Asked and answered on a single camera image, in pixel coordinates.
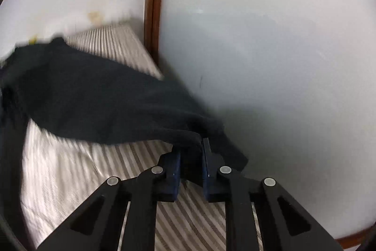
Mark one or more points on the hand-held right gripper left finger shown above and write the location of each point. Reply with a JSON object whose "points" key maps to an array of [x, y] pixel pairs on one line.
{"points": [[172, 176]]}

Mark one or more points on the black garment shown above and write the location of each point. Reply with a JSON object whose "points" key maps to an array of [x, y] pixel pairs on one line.
{"points": [[97, 101]]}

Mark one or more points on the striped quilted mattress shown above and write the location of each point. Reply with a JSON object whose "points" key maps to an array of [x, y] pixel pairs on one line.
{"points": [[73, 180]]}

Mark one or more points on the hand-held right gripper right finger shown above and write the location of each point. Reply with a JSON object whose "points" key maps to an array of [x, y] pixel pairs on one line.
{"points": [[206, 171]]}

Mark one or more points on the brown wooden frame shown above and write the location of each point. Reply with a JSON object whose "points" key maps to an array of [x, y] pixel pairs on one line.
{"points": [[152, 4]]}

